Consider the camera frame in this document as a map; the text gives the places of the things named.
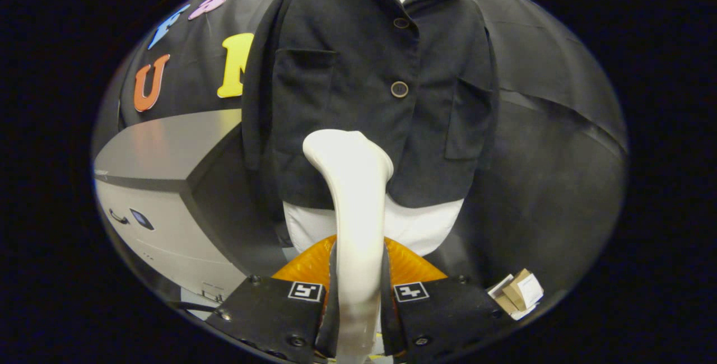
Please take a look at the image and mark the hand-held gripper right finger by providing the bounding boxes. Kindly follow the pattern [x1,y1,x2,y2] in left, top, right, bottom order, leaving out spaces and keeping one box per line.
[382,236,508,363]

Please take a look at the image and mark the black button jacket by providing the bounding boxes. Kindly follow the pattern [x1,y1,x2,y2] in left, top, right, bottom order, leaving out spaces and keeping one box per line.
[241,0,500,222]

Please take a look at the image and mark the cardboard pieces with paper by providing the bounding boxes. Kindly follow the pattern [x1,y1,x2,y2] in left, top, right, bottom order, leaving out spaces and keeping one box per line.
[486,268,545,321]

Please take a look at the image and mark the white garment steamer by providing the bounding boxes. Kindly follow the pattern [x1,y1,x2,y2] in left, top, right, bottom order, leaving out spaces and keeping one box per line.
[302,129,394,363]

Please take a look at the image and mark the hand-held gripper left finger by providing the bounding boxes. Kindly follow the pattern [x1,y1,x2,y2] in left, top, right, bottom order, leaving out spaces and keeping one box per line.
[204,234,338,364]

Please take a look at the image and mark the black backdrop cloth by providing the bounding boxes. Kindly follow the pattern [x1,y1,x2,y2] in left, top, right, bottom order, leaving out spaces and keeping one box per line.
[92,0,629,297]

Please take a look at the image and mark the white mannequin torso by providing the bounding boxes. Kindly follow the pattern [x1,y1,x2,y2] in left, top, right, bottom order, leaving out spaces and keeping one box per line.
[282,0,465,258]

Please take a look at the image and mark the grey cabinet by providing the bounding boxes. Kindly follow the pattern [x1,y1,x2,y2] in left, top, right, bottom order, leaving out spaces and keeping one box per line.
[92,108,292,303]

